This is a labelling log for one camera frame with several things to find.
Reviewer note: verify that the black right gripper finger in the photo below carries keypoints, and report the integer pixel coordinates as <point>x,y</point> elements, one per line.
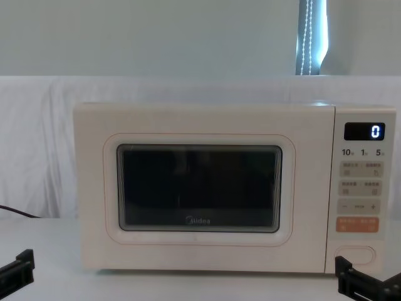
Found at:
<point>369,288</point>

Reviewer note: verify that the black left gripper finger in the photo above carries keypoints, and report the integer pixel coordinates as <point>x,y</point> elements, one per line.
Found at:
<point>17,272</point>

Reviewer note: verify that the cream microwave oven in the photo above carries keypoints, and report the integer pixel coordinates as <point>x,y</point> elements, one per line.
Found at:
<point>203,122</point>

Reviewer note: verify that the white curtain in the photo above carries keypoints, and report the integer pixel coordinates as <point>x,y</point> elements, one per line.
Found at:
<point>141,34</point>
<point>366,34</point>

